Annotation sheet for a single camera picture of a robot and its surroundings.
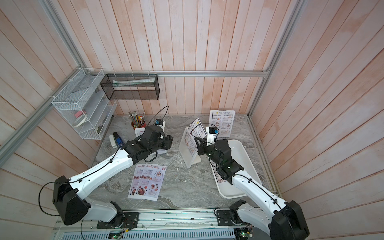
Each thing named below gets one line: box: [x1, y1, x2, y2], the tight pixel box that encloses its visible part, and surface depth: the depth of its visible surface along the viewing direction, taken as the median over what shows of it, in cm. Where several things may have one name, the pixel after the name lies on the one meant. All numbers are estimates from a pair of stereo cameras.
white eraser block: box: [109, 134, 118, 149], surface depth 103 cm
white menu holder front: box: [208, 109, 236, 138], surface depth 100 cm
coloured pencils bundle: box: [128, 111, 146, 128], surface depth 101 cm
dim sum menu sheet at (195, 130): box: [183, 117, 208, 157], surface depth 83 cm
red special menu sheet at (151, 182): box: [135, 163, 168, 202], surface depth 87 cm
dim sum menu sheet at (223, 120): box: [211, 111, 234, 136], surface depth 100 cm
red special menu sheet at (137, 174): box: [127, 163, 147, 200], surface depth 87 cm
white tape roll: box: [73, 114, 87, 128], surface depth 81 cm
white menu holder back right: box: [178, 127, 202, 169], surface depth 87 cm
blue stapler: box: [113, 131, 124, 147], surface depth 103 cm
